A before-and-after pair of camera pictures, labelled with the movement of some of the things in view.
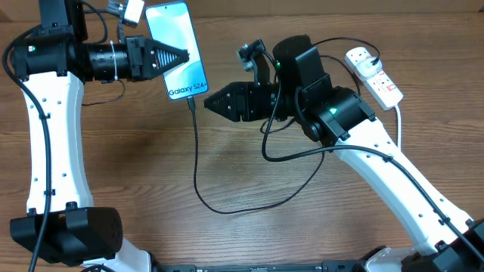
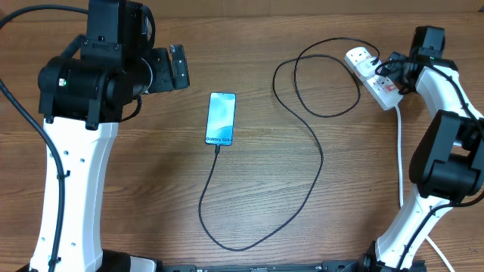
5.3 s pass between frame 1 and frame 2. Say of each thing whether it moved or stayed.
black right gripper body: moved
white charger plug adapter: stayed
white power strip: stayed
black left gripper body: moved
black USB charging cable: moved
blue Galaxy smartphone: moved
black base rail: stayed
